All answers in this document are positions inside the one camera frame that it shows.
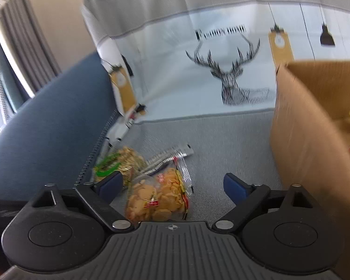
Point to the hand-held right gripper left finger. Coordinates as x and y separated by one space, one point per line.
112 184

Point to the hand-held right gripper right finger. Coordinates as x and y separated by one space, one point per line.
234 189

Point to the clear bag of orange crackers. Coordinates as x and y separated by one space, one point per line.
157 198

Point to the cardboard box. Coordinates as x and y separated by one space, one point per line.
303 122

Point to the green snack packet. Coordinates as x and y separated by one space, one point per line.
116 162

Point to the silver snack packet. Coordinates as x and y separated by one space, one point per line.
169 155

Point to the blue fabric chair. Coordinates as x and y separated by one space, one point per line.
46 122

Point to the grey curtain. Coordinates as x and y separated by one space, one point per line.
35 29

